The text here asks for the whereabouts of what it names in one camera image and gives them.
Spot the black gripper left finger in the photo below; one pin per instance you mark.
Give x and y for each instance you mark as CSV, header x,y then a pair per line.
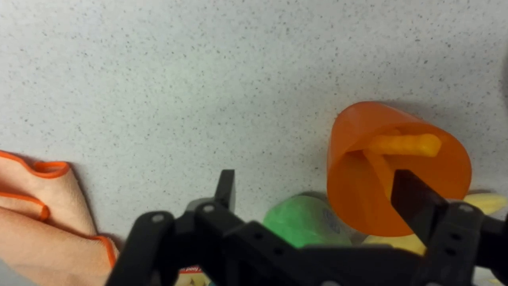
x,y
226,189

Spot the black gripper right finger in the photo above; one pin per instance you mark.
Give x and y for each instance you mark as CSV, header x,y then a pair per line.
x,y
419,203

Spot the yellow fry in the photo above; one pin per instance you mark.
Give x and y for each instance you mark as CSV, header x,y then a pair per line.
x,y
425,145

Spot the orange plastic cup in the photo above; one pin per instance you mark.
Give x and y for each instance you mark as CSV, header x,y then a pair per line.
x,y
360,181

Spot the yellow toy banana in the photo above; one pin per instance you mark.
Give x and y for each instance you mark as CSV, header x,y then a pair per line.
x,y
482,203

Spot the green toy fruit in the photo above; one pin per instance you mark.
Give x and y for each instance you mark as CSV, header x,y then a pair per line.
x,y
307,219

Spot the small orange cloth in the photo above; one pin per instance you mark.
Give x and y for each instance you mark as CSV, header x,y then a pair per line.
x,y
47,229

